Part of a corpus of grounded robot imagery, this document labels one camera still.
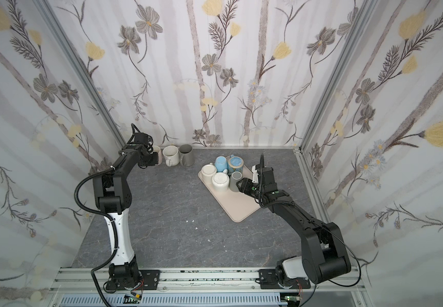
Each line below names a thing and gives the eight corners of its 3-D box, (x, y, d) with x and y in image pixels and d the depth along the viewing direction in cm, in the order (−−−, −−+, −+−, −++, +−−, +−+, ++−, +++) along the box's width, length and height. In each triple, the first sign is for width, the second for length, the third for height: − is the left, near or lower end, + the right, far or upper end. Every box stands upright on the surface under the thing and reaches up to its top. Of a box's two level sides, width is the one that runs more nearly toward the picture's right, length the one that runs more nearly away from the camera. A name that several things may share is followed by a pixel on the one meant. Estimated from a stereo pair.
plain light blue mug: (217, 178, 108) (216, 167, 100) (215, 168, 113) (214, 157, 105) (227, 176, 109) (228, 165, 101) (225, 167, 114) (225, 155, 105)
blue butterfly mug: (226, 178, 108) (226, 166, 99) (230, 166, 113) (231, 154, 104) (239, 181, 106) (240, 169, 98) (243, 169, 111) (244, 157, 103)
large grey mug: (179, 169, 111) (176, 158, 103) (182, 155, 118) (179, 144, 111) (193, 169, 111) (191, 158, 103) (195, 155, 118) (193, 144, 111)
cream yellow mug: (166, 169, 110) (163, 161, 104) (165, 154, 117) (162, 146, 111) (180, 167, 111) (178, 158, 105) (178, 152, 118) (176, 144, 113)
